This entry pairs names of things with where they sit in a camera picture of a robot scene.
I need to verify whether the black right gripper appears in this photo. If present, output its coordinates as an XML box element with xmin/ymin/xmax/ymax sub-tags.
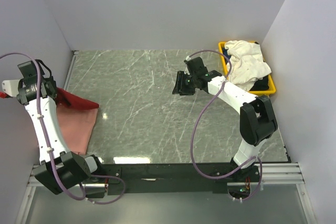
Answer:
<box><xmin>172</xmin><ymin>71</ymin><xmax>197</xmax><ymax>97</ymax></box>

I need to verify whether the red t shirt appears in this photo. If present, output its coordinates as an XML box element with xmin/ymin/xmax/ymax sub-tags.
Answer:
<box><xmin>55</xmin><ymin>88</ymin><xmax>99</xmax><ymax>110</ymax></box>

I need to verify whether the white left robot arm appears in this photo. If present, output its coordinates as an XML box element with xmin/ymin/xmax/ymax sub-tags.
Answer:
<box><xmin>17</xmin><ymin>60</ymin><xmax>105</xmax><ymax>195</ymax></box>

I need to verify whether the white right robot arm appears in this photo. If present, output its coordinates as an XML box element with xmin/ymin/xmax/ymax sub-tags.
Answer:
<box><xmin>172</xmin><ymin>57</ymin><xmax>278</xmax><ymax>182</ymax></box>

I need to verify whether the blue garment in bin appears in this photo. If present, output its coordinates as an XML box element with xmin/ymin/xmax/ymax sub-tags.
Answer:
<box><xmin>222</xmin><ymin>47</ymin><xmax>231</xmax><ymax>59</ymax></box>

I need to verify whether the white t shirt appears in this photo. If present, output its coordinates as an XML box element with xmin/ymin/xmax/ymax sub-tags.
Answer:
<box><xmin>224</xmin><ymin>40</ymin><xmax>271</xmax><ymax>91</ymax></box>

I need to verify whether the folded pink t shirt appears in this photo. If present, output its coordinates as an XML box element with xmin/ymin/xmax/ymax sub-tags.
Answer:
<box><xmin>57</xmin><ymin>105</ymin><xmax>98</xmax><ymax>155</ymax></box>

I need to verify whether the black garment in bin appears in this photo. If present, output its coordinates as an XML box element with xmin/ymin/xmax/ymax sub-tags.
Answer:
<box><xmin>250</xmin><ymin>76</ymin><xmax>269</xmax><ymax>91</ymax></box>

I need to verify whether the yellow plastic bin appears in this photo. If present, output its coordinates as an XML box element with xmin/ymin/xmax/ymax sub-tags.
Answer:
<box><xmin>218</xmin><ymin>41</ymin><xmax>276</xmax><ymax>96</ymax></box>

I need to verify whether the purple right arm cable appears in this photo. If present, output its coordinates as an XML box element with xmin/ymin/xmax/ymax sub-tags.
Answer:
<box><xmin>189</xmin><ymin>49</ymin><xmax>264</xmax><ymax>201</ymax></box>

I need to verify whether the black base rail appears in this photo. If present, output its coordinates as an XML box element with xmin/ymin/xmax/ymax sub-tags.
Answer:
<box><xmin>95</xmin><ymin>163</ymin><xmax>260</xmax><ymax>194</ymax></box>

